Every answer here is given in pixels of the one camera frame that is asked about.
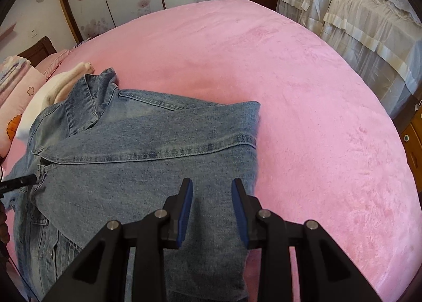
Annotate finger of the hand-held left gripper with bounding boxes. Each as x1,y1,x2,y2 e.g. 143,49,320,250
0,173,37,194

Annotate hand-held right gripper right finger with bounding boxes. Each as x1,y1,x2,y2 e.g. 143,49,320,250
231,178,376,302

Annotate yellow wooden cabinet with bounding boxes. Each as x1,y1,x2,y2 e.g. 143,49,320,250
392,104,422,192

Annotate pink flower print pillow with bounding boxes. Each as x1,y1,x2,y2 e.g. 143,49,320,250
0,56,47,158

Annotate dark wooden headboard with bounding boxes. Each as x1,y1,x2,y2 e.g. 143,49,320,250
17,36,59,67

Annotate pink ruffled pillow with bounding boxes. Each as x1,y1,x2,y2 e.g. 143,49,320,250
42,50,70,76

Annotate blue denim jeans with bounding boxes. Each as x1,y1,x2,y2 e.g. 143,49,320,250
13,67,262,302

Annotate pink fleece bed blanket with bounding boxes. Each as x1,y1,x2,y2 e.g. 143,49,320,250
0,0,419,302

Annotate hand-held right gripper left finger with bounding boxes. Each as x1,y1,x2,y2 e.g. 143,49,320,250
43,178,193,302

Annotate white folded garment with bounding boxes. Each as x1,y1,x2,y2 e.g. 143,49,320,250
16,61,95,140

